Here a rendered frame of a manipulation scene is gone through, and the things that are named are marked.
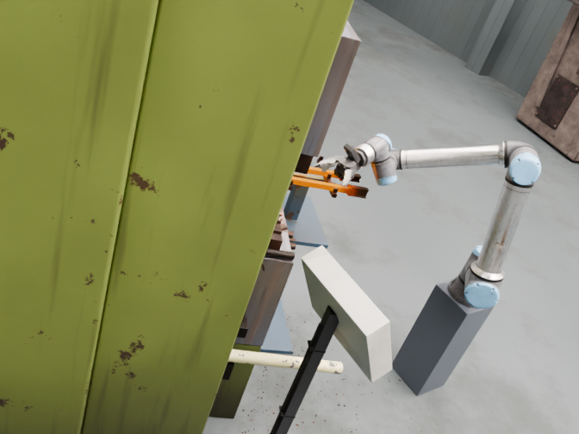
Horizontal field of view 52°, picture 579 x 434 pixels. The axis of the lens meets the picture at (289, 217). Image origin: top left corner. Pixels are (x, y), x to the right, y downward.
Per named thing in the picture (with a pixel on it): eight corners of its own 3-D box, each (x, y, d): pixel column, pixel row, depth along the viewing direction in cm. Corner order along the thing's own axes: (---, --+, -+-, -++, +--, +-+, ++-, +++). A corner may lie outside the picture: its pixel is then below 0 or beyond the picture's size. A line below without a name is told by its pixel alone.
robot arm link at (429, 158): (537, 135, 256) (379, 145, 277) (538, 145, 245) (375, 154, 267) (537, 160, 260) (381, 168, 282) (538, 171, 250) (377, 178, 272)
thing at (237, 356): (337, 367, 230) (342, 357, 227) (339, 378, 226) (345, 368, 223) (225, 354, 219) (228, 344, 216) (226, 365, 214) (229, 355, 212)
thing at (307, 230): (309, 201, 308) (310, 197, 307) (326, 249, 276) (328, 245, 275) (253, 191, 299) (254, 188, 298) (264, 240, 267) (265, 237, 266)
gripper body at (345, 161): (345, 183, 247) (364, 171, 254) (348, 168, 241) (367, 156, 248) (332, 174, 251) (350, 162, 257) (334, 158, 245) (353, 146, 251)
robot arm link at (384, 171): (400, 175, 268) (392, 149, 264) (396, 185, 258) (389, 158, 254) (379, 179, 272) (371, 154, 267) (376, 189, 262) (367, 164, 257)
